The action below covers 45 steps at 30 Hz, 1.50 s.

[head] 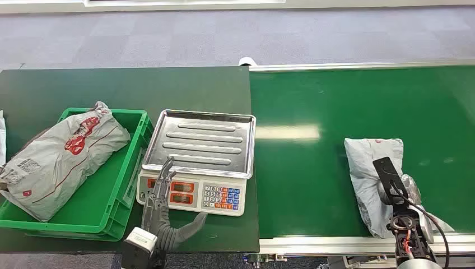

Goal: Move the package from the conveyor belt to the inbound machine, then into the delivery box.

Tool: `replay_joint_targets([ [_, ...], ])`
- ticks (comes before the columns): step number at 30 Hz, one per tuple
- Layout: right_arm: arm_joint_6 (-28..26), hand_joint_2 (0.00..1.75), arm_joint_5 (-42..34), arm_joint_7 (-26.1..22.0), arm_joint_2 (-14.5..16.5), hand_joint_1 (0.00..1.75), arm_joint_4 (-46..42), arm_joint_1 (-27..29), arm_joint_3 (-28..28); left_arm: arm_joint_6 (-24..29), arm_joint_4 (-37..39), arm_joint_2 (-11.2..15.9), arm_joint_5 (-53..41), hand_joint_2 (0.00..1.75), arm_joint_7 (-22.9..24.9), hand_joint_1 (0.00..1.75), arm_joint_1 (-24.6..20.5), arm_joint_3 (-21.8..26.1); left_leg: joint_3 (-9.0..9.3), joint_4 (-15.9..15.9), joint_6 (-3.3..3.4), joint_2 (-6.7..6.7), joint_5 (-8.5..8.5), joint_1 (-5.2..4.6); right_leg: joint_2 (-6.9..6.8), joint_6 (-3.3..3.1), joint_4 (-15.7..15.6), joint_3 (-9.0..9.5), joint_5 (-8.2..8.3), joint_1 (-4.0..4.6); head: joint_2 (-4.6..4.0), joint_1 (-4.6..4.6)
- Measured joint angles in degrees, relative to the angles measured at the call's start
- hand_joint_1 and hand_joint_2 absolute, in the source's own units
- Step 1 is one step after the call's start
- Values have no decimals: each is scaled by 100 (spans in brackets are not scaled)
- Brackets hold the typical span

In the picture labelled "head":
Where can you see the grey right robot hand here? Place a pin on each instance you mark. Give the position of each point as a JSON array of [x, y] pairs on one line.
[[412, 189]]

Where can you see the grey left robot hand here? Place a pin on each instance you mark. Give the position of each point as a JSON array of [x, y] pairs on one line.
[[159, 219]]

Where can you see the grey plastic mailer package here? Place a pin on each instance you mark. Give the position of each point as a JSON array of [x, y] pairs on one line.
[[365, 167]]

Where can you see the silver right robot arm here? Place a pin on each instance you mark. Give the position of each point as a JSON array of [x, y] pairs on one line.
[[408, 237]]

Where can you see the grey conveyor underframe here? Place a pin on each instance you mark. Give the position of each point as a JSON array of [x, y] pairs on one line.
[[363, 263]]

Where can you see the grey package with red print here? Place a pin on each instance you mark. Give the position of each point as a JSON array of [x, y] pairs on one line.
[[55, 163]]

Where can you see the white conveyor roller cap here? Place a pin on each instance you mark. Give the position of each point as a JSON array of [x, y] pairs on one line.
[[248, 61]]

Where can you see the green plastic crate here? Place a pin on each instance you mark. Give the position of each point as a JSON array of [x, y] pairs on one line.
[[92, 200]]

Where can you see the electronic scale with steel pan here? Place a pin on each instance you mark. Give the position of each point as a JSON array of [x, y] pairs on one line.
[[207, 144]]

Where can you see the white plastic bag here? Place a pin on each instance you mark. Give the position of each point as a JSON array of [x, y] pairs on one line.
[[2, 141]]

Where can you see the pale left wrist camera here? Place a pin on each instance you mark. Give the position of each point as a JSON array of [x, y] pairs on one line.
[[138, 243]]

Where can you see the wide aluminium conveyor rail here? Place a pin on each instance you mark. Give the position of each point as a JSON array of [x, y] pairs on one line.
[[315, 245]]

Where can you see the metal conveyor bracket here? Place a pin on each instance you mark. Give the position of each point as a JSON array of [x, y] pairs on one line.
[[265, 258]]

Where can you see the thin aluminium conveyor rail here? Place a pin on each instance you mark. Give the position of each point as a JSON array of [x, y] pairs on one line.
[[334, 67]]

